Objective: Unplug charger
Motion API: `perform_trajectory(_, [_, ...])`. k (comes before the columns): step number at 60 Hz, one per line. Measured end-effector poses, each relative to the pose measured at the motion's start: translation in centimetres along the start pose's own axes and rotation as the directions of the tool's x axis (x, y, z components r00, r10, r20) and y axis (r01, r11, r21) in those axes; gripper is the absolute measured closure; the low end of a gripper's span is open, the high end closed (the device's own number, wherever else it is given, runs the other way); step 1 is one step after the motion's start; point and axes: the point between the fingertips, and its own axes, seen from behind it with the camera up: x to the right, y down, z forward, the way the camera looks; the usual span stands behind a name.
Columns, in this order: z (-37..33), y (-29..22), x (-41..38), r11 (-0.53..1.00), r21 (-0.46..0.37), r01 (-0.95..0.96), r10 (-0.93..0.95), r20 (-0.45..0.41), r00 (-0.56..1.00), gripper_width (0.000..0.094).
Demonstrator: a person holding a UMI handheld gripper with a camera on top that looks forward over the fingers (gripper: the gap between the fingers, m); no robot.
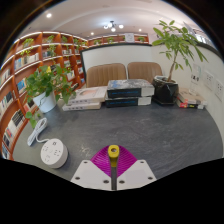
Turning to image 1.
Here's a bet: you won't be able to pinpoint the round white power strip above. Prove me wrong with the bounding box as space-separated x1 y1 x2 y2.
40 138 69 169

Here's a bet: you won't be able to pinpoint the large white book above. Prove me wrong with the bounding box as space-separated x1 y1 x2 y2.
68 85 108 105

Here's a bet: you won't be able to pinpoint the white power strip cable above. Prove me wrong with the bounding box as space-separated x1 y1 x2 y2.
26 117 49 147

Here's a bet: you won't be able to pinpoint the thin white book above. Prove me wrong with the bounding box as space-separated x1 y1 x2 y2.
61 100 102 112

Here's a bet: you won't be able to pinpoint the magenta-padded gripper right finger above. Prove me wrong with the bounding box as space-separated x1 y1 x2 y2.
116 146 157 191

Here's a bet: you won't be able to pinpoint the white wall socket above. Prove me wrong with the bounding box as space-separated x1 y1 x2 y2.
214 78 224 101
203 69 215 90

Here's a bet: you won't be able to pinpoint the dark book with white pages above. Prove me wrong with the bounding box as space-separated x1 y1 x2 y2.
105 95 153 109

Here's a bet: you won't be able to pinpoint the small tree in black pot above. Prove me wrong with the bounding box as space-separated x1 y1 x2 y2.
152 19 209 106

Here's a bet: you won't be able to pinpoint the yellow charger block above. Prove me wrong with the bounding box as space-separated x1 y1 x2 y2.
107 144 120 168

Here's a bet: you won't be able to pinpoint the tan upholstered chair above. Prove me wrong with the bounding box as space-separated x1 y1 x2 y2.
85 63 128 88
126 61 164 84

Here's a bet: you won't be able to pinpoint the leafy plant in white pot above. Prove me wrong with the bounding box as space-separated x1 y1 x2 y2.
24 63 81 129

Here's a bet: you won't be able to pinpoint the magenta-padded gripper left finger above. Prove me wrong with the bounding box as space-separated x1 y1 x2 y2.
70 145 113 191

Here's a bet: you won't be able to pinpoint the clear standing sign holder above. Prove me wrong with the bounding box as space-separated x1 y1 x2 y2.
189 63 203 96

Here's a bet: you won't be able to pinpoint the orange wooden shelf unit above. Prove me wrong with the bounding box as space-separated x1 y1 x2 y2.
0 30 150 161

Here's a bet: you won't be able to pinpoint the recessed ceiling spotlights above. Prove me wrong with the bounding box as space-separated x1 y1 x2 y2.
45 12 95 37

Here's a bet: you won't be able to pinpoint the ceiling chandelier lamp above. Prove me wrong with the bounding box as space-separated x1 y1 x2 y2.
102 20 125 33

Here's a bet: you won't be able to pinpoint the small stack of colourful books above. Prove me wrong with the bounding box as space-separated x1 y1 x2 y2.
176 88 208 110

